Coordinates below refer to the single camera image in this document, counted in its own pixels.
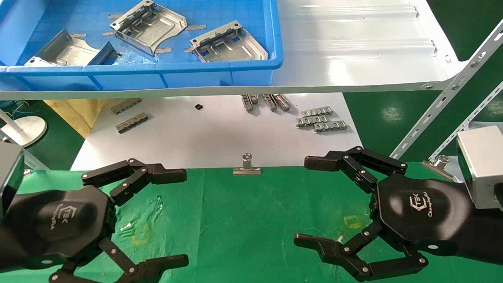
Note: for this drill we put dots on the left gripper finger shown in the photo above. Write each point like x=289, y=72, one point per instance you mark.
x=165, y=175

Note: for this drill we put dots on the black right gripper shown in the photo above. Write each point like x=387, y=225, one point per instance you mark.
x=424, y=212

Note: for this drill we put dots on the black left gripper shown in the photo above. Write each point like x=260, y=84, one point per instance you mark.
x=59, y=224

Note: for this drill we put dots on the stamped sheet metal bracket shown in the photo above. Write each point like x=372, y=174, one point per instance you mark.
x=70, y=49
x=235, y=49
x=151, y=29

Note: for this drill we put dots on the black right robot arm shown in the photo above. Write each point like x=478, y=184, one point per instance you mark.
x=491, y=236

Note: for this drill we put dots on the small metal link strip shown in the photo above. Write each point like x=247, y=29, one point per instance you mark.
x=317, y=111
x=331, y=126
x=126, y=106
x=131, y=122
x=311, y=121
x=270, y=103
x=248, y=103
x=283, y=102

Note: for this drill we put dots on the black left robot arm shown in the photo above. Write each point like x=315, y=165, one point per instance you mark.
x=2, y=247

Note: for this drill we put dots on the small white scrap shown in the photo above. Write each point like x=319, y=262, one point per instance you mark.
x=125, y=226

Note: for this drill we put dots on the green table cloth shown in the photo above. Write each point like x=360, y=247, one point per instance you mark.
x=255, y=220

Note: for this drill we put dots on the blue plastic tray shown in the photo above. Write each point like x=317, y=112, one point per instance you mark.
x=137, y=78

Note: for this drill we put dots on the yellow woven bag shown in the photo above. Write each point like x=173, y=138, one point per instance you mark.
x=74, y=114

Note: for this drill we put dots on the brown tape piece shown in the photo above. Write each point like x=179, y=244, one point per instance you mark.
x=78, y=35
x=195, y=27
x=163, y=50
x=108, y=33
x=115, y=16

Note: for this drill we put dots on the white round stand base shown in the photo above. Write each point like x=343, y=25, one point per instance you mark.
x=27, y=127

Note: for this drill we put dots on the white metal shelf board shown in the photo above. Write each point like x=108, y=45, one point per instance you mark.
x=353, y=59

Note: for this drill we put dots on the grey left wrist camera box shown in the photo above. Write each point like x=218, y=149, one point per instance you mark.
x=10, y=181

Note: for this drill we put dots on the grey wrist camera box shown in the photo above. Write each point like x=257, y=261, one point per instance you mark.
x=483, y=169
x=10, y=181

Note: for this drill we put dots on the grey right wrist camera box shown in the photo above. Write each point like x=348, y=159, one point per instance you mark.
x=483, y=169

